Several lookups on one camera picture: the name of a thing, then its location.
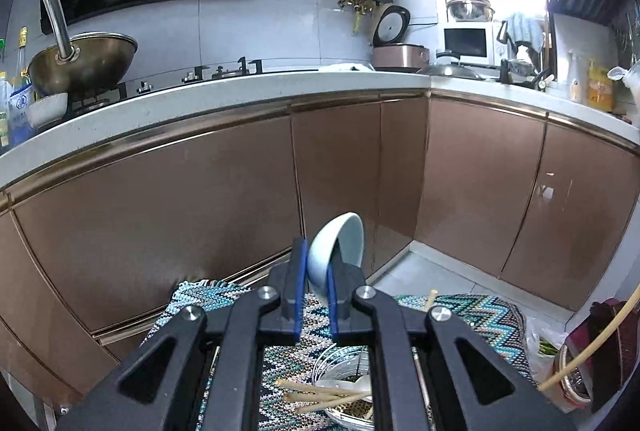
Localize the zigzag patterned table mat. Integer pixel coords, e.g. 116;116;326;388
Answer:
142;278;534;431

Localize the black gas stove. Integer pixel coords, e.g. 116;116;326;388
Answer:
67;56;320;118

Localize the white bowl on stove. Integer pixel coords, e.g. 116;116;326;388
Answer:
26;93;68;130

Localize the blue label bottle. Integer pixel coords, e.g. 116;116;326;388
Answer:
9;26;37;147

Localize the white ceramic spoon short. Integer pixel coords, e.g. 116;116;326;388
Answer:
314;375;371;395

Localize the white ceramic spoon long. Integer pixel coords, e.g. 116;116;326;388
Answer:
306;212;364;307

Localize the white microwave oven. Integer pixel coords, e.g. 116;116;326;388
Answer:
442;21;506;66

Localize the steel pot lid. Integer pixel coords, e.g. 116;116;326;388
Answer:
418;64;483;81

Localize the pink rice cooker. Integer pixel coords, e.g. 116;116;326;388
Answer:
370;3;430;73

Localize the brass wok with handle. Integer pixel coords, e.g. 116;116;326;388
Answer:
27;0;138;96

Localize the yellow oil bottle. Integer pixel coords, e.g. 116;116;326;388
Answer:
586;59;614;112

